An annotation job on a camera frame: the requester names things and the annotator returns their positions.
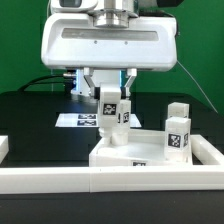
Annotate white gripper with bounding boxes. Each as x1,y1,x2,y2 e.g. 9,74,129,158
41,13,177,99

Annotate white square table top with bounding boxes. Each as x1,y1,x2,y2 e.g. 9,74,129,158
89,129,193,167

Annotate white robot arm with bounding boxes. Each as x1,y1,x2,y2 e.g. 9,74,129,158
41,0,184,88

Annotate fiducial marker sheet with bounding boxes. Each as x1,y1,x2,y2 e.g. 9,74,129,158
55,112,141,128

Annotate white left barrier piece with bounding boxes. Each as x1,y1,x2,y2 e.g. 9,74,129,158
0,136,9,164

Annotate black cables at base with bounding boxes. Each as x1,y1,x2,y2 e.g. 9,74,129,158
18,73,77,93

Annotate grey cable right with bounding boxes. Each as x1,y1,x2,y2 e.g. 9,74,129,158
176,59,219,114

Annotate grey cable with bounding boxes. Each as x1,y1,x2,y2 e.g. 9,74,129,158
176,59,219,114
46,0,54,21

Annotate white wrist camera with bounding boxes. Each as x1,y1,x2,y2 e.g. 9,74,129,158
50,0,98,13

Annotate grey cable left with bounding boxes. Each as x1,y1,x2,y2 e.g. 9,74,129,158
46,0,54,21

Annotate white front barrier wall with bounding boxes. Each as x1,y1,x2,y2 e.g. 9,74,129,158
0,135,224,194

